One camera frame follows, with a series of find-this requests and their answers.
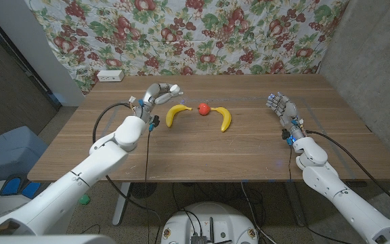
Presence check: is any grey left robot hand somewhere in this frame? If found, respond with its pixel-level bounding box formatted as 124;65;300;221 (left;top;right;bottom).
140;83;175;111

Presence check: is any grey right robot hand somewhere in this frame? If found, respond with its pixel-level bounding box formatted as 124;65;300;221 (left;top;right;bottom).
265;91;301;128

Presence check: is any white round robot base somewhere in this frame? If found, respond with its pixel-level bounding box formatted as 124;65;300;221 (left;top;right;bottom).
160;202;259;244

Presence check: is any red apple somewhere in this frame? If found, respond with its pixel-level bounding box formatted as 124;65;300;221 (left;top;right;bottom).
197;102;212;117

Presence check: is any yellow banana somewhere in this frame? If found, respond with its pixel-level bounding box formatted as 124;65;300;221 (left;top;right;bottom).
211;106;232;133
165;104;193;128

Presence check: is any white power outlet box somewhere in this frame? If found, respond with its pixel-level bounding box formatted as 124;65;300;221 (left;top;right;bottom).
96;70;125;83

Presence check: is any floral fruit print backdrop cloth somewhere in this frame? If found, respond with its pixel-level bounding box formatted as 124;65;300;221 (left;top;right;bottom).
25;0;350;96

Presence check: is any grey table leg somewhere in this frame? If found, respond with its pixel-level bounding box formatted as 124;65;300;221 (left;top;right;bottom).
284;181;308;227
112;182;131;227

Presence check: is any round black floor disc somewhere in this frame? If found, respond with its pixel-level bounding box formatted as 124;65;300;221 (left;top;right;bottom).
129;182;158;199

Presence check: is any blue foot pedal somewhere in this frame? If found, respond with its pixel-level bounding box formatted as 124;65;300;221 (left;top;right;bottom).
0;174;23;197
20;181;43;200

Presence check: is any grey-blue plastic bin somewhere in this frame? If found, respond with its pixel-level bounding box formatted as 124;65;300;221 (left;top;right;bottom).
0;125;49;182

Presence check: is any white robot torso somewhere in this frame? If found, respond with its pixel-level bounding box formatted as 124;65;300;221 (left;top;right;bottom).
0;234;116;244

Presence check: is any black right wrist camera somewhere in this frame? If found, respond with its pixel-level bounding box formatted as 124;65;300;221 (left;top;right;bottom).
282;128;295;146

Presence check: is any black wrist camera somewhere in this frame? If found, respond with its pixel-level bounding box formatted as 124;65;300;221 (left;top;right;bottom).
148;115;160;132
282;128;295;146

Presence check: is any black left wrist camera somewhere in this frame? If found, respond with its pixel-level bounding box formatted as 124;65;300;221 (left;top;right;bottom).
148;115;160;132

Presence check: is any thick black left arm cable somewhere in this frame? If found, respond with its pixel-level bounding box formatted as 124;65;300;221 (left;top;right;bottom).
92;102;165;222

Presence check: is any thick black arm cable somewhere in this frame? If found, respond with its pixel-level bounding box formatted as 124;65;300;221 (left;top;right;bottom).
305;129;390;217
92;102;165;222

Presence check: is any thin black left wrist cable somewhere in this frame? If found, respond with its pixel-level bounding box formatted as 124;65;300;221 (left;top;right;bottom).
144;130;154;244

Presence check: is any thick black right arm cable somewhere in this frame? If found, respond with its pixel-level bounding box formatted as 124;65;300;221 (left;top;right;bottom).
305;129;390;217

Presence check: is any grey floor cable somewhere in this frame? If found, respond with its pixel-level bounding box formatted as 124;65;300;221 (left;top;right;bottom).
240;181;279;244

